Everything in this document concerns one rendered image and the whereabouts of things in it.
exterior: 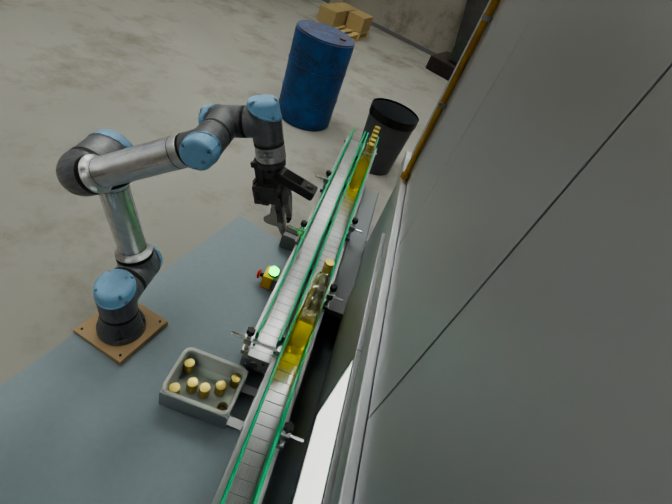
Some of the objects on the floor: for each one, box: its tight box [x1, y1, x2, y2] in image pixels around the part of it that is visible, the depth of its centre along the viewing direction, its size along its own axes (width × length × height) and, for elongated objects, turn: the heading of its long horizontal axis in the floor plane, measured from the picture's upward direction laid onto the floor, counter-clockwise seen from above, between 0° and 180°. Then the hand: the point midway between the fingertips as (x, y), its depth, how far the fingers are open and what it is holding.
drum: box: [279, 20, 355, 131], centre depth 434 cm, size 63×63×95 cm
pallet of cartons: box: [315, 2, 373, 42], centre depth 753 cm, size 107×73×38 cm
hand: (287, 225), depth 114 cm, fingers open, 5 cm apart
